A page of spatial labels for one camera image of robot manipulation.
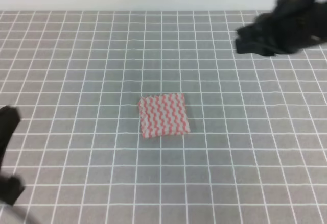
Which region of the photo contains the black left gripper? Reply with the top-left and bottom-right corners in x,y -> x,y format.
0,105 -> 26,207

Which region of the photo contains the pink white wavy striped towel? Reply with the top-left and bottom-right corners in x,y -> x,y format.
138,93 -> 191,139

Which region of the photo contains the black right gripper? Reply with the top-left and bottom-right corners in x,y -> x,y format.
235,0 -> 326,57

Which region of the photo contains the grey grid tablecloth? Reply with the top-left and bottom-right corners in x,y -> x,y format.
1,11 -> 326,223

